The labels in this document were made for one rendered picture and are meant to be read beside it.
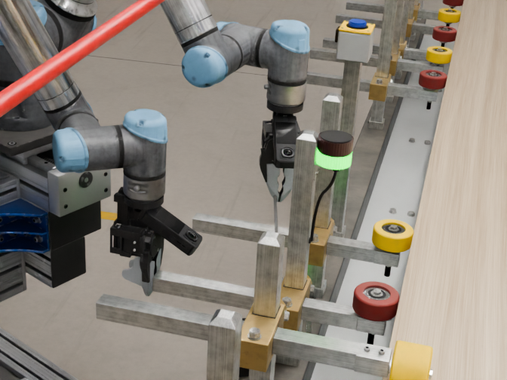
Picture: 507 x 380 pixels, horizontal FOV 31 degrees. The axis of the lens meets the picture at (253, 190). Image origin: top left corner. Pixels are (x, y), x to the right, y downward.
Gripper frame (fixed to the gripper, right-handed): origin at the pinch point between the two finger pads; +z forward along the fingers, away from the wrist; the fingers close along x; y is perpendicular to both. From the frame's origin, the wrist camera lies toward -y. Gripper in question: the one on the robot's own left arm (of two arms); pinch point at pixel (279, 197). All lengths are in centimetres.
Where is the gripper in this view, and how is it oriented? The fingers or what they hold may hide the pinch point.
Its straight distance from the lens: 185.5
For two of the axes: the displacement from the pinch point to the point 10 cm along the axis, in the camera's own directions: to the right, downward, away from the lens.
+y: -0.9, -4.5, 8.9
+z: -0.6, 8.9, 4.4
